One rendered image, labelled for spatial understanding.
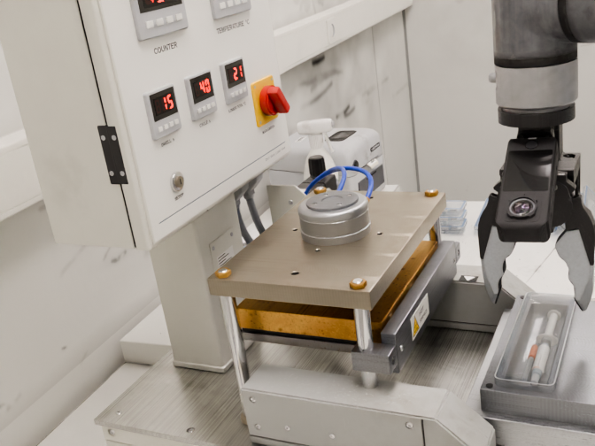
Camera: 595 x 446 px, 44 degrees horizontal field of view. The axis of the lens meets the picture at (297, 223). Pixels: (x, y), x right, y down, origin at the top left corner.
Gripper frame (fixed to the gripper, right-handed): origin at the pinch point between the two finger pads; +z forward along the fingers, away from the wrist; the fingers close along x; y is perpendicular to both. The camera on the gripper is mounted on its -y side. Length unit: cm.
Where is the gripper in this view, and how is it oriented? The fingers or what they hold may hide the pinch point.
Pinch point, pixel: (537, 301)
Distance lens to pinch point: 80.5
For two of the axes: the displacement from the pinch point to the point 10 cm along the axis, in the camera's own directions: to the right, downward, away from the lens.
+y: 4.3, -3.7, 8.3
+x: -8.9, -0.4, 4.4
